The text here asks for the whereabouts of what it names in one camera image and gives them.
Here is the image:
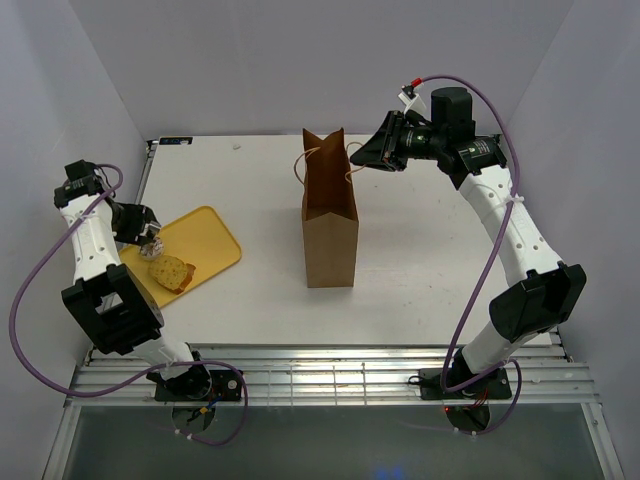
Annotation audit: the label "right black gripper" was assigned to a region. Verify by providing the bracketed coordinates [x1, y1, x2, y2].
[349, 110, 445, 172]

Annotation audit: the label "sprinkled chocolate donut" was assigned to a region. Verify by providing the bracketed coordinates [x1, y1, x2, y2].
[138, 237, 165, 261]

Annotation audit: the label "brown paper bag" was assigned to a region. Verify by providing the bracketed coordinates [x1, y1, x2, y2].
[296, 129, 359, 288]

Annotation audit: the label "metal serving tongs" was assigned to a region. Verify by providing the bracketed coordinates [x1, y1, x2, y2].
[139, 221, 161, 246]

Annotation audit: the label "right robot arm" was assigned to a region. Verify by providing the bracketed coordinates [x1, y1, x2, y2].
[350, 84, 586, 397]

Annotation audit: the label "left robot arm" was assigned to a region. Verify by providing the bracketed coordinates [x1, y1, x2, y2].
[54, 160, 212, 400]

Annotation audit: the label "yellow bread slice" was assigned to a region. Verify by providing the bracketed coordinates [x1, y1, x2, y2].
[148, 255, 196, 294]

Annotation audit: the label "yellow plastic tray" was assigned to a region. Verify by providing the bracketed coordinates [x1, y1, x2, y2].
[119, 206, 242, 308]

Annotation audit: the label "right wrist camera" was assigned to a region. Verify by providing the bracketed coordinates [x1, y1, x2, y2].
[398, 78, 427, 117]

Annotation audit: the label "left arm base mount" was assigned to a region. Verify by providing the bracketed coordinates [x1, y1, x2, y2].
[153, 369, 243, 403]

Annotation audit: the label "aluminium frame rail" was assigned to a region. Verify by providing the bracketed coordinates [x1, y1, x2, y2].
[63, 344, 601, 409]

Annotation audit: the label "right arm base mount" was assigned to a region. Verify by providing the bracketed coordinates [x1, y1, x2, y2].
[407, 368, 512, 400]

